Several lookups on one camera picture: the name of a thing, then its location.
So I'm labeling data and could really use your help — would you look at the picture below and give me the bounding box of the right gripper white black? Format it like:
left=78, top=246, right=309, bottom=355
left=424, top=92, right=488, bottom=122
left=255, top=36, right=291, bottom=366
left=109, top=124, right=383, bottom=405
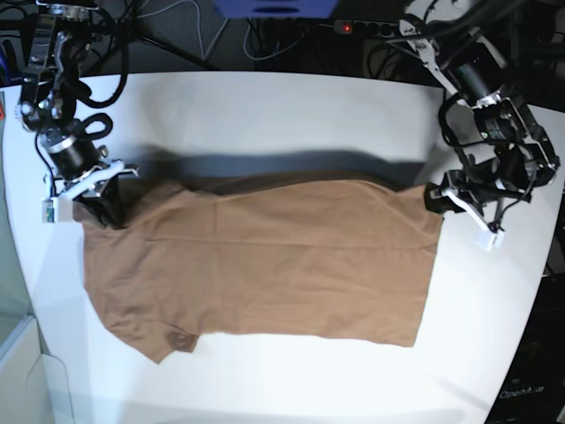
left=43, top=161, right=139, bottom=230

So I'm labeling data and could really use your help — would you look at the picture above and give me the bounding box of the grey cable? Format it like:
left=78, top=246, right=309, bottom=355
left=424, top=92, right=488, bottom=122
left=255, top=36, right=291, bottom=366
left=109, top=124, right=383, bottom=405
left=145, top=0, right=230, bottom=61

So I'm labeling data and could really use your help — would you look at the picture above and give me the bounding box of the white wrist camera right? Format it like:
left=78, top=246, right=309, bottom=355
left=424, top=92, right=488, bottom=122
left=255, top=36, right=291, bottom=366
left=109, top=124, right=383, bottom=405
left=41, top=197, right=73, bottom=224

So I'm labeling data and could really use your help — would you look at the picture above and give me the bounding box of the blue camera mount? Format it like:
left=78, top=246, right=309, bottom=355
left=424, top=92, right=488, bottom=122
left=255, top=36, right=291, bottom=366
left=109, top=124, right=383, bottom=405
left=214, top=0, right=338, bottom=19

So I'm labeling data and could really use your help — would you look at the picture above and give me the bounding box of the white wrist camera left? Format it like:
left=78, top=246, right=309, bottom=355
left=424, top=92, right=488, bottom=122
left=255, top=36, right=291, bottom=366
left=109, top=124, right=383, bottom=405
left=475, top=230, right=505, bottom=253

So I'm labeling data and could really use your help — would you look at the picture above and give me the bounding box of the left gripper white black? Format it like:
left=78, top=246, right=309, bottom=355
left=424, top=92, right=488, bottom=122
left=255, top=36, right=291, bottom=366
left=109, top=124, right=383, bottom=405
left=424, top=170, right=506, bottom=231

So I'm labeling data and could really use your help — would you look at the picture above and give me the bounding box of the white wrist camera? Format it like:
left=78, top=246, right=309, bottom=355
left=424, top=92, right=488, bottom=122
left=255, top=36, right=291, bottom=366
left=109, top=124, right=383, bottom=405
left=475, top=230, right=505, bottom=253
left=41, top=197, right=73, bottom=224

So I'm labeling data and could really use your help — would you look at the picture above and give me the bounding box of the brown t-shirt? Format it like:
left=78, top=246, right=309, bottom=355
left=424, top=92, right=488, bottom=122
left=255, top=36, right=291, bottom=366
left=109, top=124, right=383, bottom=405
left=83, top=175, right=442, bottom=362

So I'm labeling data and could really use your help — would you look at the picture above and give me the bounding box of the white power strip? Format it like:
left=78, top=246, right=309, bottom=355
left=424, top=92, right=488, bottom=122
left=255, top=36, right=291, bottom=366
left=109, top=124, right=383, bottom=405
left=331, top=19, right=401, bottom=39

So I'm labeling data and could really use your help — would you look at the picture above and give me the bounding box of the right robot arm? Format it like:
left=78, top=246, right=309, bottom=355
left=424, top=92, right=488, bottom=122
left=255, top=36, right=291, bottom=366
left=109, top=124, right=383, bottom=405
left=16, top=1, right=138, bottom=229

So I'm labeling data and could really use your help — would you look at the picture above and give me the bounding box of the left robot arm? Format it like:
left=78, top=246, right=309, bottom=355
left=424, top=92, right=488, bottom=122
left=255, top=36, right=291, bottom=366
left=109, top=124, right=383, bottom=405
left=399, top=1, right=561, bottom=236

